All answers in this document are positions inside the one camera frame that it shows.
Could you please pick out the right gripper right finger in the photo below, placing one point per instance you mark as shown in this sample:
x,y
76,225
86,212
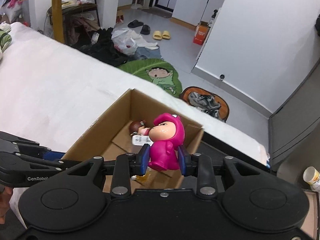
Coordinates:
x,y
184,160

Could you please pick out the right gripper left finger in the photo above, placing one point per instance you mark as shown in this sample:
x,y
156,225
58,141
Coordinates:
x,y
143,159

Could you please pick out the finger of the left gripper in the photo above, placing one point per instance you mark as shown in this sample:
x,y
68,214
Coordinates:
x,y
52,155

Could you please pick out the red-haired figurine with beer mug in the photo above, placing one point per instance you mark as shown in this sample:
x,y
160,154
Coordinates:
x,y
142,179

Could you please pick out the brown-haired girl figurine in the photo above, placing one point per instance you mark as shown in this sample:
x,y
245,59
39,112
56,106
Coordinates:
x,y
138,128

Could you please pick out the pink dinosaur costume figurine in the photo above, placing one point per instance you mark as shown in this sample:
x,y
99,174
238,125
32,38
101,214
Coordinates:
x,y
167,135

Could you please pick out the brown cardboard box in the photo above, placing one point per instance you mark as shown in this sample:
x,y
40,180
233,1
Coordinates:
x,y
109,135

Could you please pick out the purple rabbit cube toy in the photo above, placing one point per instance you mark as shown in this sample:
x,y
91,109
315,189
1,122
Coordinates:
x,y
141,140

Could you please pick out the person left hand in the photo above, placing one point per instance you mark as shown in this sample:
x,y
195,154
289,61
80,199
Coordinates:
x,y
5,198

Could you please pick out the black plastic tray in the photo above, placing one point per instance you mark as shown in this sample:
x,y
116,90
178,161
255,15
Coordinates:
x,y
218,150

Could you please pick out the orange sneaker print rug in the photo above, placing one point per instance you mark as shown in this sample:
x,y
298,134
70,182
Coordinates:
x,y
206,102

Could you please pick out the green leaf cartoon rug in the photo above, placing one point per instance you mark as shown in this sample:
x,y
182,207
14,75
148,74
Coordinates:
x,y
156,71

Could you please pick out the white plastic bag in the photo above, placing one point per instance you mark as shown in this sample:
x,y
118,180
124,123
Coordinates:
x,y
127,41

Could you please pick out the yellow slipper left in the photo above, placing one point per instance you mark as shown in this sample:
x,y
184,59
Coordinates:
x,y
157,35

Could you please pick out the yellow slipper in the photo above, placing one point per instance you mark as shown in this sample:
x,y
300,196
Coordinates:
x,y
166,35
157,35

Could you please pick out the yellow slipper right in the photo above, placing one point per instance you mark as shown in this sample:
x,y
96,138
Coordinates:
x,y
166,35

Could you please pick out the black slipper right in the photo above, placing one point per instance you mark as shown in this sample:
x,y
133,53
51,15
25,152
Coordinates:
x,y
145,30

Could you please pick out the black slipper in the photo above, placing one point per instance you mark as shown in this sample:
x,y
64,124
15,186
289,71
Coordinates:
x,y
135,24
145,30

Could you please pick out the white yellow paper cup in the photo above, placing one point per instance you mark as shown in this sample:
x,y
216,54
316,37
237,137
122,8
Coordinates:
x,y
312,177

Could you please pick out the orange cardboard box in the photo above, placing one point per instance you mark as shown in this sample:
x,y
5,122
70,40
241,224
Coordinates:
x,y
201,32

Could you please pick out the black slipper left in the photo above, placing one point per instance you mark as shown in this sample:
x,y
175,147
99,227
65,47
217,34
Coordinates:
x,y
135,24

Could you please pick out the white cabinet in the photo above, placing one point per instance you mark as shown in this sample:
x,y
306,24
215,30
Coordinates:
x,y
189,13

